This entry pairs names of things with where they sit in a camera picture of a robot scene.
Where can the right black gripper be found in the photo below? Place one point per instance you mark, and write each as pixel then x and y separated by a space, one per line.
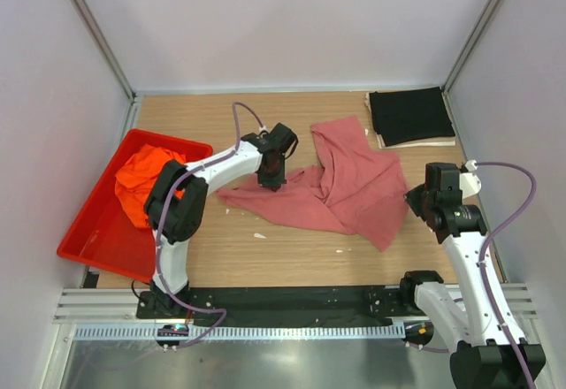
pixel 418 201

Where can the folded black t shirt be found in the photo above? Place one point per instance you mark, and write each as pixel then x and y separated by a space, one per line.
pixel 411 115

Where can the orange t shirt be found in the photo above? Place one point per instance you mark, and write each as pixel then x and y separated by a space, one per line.
pixel 135 179

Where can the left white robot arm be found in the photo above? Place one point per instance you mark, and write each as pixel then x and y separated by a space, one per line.
pixel 176 202

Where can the red plastic bin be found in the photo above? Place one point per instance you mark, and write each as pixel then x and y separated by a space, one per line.
pixel 101 235

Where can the pink polo t shirt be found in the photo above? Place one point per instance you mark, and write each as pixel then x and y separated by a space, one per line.
pixel 352 190

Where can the white slotted cable duct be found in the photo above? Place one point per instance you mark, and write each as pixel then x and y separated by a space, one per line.
pixel 163 332

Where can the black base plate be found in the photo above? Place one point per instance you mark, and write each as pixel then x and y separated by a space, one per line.
pixel 381 302

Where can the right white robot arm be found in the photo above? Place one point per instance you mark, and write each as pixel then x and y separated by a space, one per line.
pixel 487 347

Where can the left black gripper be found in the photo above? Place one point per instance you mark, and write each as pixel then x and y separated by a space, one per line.
pixel 272 176

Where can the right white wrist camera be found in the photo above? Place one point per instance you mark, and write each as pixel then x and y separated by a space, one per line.
pixel 469 181

